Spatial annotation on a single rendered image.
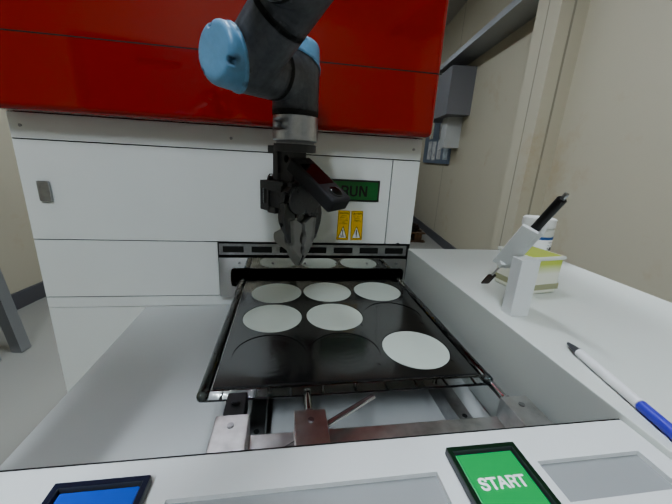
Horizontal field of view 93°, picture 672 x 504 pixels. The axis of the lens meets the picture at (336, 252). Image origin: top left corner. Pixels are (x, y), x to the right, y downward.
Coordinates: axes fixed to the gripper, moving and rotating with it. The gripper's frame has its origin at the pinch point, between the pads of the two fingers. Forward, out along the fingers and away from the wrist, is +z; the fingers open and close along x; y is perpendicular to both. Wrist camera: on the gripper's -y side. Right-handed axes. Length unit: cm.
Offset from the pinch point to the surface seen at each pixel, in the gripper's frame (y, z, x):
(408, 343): -21.8, 8.8, -2.6
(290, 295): 3.7, 8.6, -0.9
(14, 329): 197, 84, 32
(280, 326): -4.2, 8.8, 8.2
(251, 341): -4.5, 8.8, 14.1
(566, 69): 3, -85, -250
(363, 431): -25.5, 10.7, 14.1
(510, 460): -39.3, 2.3, 15.9
